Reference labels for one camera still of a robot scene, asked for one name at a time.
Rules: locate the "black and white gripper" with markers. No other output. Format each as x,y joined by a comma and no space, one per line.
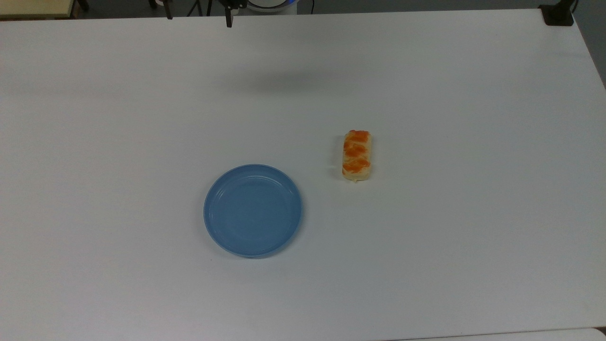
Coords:
235,4

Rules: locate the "black table clamp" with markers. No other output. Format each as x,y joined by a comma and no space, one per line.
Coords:
557,15

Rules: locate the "blue round plate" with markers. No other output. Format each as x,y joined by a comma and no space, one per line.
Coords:
253,211

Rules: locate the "black tripod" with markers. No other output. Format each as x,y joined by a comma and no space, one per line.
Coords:
208,6

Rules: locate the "yellow wooden table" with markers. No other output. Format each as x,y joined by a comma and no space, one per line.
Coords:
33,7

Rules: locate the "bread with orange glaze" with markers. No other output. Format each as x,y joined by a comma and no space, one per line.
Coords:
356,156

